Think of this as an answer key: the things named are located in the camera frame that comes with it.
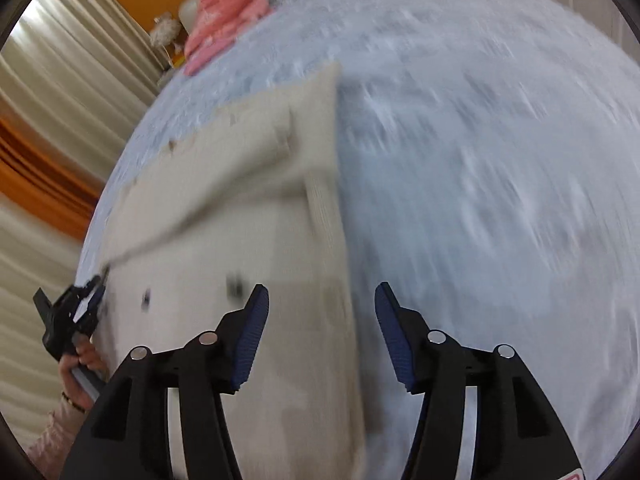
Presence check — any small folded pink cloth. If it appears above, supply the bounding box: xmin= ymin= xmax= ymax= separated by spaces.
xmin=184 ymin=49 xmax=223 ymax=77

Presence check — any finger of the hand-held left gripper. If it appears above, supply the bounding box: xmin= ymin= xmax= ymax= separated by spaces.
xmin=82 ymin=266 xmax=110 ymax=333
xmin=70 ymin=274 xmax=101 ymax=307

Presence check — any pink blanket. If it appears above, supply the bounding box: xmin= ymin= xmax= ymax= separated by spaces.
xmin=186 ymin=0 xmax=293 ymax=61

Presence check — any blue butterfly print bed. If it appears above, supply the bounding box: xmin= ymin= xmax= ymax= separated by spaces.
xmin=75 ymin=0 xmax=640 ymax=480

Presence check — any person's left forearm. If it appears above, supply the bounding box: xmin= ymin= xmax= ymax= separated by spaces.
xmin=25 ymin=390 xmax=93 ymax=480

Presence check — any beige fleece garment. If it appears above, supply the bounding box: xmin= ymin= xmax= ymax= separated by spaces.
xmin=82 ymin=62 xmax=372 ymax=480

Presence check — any beige pleated curtain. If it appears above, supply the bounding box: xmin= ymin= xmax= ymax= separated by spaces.
xmin=0 ymin=195 xmax=103 ymax=461
xmin=0 ymin=0 xmax=172 ymax=133

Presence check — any white feathery table lamp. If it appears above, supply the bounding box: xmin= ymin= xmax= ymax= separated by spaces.
xmin=150 ymin=14 xmax=181 ymax=50

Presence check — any person's left hand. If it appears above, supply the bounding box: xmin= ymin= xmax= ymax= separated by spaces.
xmin=59 ymin=332 xmax=109 ymax=404

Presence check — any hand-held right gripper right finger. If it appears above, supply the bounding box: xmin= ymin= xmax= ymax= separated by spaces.
xmin=374 ymin=281 xmax=586 ymax=480

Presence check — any orange curtain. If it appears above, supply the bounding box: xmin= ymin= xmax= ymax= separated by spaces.
xmin=0 ymin=115 xmax=105 ymax=241

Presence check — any thin wrist bracelet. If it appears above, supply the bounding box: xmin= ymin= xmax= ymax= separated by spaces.
xmin=61 ymin=391 xmax=87 ymax=415

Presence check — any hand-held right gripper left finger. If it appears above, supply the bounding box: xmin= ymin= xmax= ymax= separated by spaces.
xmin=60 ymin=284 xmax=271 ymax=480

